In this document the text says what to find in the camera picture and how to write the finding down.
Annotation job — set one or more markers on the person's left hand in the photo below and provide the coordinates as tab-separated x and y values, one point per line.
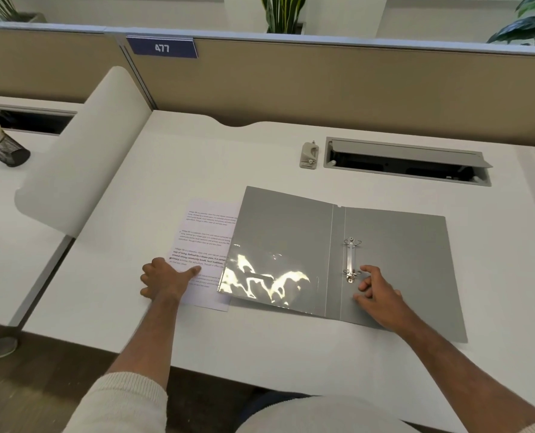
168	284

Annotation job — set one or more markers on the white curved desk divider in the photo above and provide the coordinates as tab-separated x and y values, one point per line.
87	157

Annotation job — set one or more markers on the grey ring binder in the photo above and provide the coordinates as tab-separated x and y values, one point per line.
407	248

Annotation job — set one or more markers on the dark green leafy plant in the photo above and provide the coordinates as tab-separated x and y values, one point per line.
529	29

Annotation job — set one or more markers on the gray hole punch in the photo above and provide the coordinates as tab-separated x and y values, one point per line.
309	157

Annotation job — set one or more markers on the dark blue trousers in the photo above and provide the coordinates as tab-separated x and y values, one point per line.
258	401

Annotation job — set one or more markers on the person's right forearm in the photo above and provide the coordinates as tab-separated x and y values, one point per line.
461	374

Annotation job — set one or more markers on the person's right hand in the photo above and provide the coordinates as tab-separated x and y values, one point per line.
384	306

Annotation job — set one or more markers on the green snake plant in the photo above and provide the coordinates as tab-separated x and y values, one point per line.
283	13

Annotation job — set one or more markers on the black mesh pen holder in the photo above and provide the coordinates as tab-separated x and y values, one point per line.
5	151

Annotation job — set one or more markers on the blue number sign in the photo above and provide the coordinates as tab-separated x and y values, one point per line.
161	48

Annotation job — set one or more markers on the person's left forearm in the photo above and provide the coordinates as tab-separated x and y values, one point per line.
150	338

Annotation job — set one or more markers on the white printed paper sheet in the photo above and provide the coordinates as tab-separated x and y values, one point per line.
204	229

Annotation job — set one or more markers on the wide beige partition panel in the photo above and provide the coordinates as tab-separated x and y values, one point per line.
339	85

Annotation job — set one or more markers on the cream knit sweater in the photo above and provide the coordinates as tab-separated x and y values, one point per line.
118	405

